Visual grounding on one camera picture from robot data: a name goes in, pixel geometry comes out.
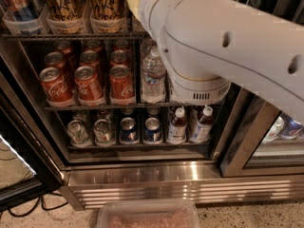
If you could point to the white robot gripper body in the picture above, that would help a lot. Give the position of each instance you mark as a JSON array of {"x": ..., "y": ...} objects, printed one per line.
[{"x": 144, "y": 4}]

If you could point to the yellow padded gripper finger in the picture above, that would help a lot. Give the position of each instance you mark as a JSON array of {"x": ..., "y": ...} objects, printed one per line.
[{"x": 133, "y": 0}]

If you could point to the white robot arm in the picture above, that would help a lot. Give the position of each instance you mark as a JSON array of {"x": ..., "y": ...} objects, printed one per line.
[{"x": 209, "y": 44}]

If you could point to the orange can column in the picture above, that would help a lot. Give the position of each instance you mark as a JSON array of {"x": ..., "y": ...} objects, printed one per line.
[
  {"x": 65, "y": 10},
  {"x": 108, "y": 10}
]

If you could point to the second row right cola can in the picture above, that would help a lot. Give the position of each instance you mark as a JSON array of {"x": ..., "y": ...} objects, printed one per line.
[{"x": 119, "y": 57}]

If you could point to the second row cola can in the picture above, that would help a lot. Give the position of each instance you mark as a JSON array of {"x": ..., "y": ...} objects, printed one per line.
[
  {"x": 119, "y": 57},
  {"x": 91, "y": 58},
  {"x": 57, "y": 59}
]

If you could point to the second row middle cola can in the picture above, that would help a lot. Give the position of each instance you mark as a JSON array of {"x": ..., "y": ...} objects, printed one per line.
[{"x": 91, "y": 58}]

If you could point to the front right cola can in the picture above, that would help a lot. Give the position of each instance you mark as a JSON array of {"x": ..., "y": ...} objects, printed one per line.
[{"x": 121, "y": 82}]

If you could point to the second row left cola can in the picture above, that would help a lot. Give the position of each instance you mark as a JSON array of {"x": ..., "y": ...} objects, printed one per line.
[{"x": 57, "y": 59}]

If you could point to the front middle cola can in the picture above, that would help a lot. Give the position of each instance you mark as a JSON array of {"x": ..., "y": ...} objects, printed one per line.
[{"x": 88, "y": 84}]

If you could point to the blue red can top-left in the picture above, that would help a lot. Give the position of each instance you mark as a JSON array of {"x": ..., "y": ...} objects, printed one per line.
[{"x": 21, "y": 10}]

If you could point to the front left cola can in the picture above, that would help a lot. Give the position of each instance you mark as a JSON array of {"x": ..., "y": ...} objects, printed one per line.
[{"x": 55, "y": 85}]

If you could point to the blue pepsi can right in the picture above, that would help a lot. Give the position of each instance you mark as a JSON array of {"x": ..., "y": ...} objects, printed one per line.
[{"x": 152, "y": 130}]

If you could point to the blue pepsi can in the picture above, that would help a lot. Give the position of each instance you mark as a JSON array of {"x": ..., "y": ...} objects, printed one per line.
[
  {"x": 152, "y": 130},
  {"x": 128, "y": 130}
]

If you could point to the blue pepsi can left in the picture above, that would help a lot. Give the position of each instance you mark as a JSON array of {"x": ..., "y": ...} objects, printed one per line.
[{"x": 128, "y": 130}]

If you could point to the silver green can right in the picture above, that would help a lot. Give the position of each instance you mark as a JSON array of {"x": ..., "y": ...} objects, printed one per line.
[{"x": 102, "y": 131}]

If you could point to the silver green can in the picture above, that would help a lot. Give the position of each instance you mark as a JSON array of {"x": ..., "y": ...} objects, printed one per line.
[
  {"x": 102, "y": 131},
  {"x": 78, "y": 133}
]

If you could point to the silver green can left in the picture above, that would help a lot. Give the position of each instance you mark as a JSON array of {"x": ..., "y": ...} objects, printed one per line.
[{"x": 78, "y": 133}]

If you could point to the white can behind glass door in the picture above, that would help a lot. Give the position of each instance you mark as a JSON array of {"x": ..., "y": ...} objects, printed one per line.
[{"x": 274, "y": 130}]

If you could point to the fridge glass sliding door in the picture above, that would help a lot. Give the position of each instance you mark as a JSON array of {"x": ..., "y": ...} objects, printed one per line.
[{"x": 247, "y": 155}]

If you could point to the blue can behind glass door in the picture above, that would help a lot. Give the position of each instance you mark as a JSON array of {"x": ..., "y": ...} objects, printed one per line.
[{"x": 290, "y": 129}]

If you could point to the stainless steel fridge base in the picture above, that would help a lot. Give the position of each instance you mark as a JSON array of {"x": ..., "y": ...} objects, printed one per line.
[{"x": 91, "y": 187}]

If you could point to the front left water bottle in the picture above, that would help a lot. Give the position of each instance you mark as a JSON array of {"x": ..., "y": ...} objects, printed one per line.
[{"x": 153, "y": 77}]

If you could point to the brown drink bottle left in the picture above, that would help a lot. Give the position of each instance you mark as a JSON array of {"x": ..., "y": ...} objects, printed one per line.
[{"x": 177, "y": 126}]

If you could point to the brown drink bottle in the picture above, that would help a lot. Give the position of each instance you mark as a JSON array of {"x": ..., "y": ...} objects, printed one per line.
[
  {"x": 202, "y": 125},
  {"x": 177, "y": 126}
]

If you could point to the brown drink bottle right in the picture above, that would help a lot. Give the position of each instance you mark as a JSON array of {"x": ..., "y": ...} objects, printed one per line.
[{"x": 202, "y": 125}]

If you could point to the clear plastic bin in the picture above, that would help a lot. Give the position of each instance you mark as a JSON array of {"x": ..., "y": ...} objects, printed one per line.
[{"x": 150, "y": 213}]

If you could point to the top wire shelf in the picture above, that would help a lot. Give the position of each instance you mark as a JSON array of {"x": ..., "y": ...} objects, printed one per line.
[{"x": 74, "y": 37}]

